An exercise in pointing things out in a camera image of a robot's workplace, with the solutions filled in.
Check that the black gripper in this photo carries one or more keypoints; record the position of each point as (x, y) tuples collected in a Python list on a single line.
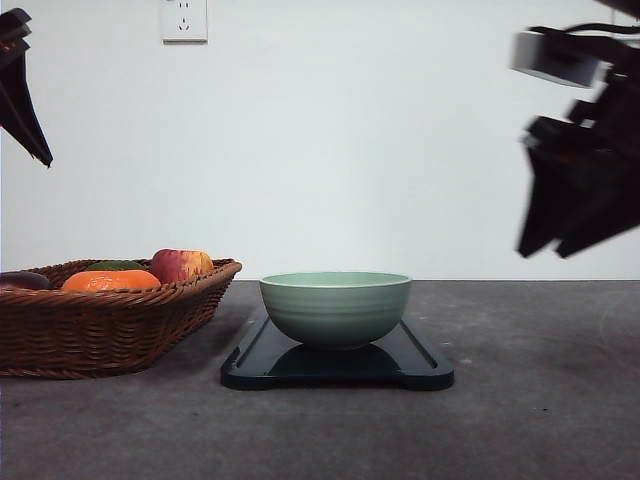
[(586, 187), (17, 113)]

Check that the brown wicker basket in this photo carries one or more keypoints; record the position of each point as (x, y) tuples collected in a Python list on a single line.
[(111, 321)]

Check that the dark purple fruit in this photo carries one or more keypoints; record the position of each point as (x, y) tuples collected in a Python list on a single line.
[(24, 279)]

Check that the green lime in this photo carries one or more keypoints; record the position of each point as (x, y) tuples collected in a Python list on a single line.
[(115, 265)]

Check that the orange fruit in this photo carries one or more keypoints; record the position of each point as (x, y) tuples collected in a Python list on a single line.
[(110, 280)]

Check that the red apple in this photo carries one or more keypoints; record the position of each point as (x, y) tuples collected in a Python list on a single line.
[(171, 265)]

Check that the green ceramic bowl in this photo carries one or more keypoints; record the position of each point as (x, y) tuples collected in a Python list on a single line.
[(335, 308)]

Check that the dark tray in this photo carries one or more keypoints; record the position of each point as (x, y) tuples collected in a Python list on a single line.
[(405, 358)]

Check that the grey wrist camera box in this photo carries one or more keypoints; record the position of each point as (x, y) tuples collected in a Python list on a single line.
[(554, 56)]

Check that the white wall socket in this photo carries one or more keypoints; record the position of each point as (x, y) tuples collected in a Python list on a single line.
[(183, 22)]

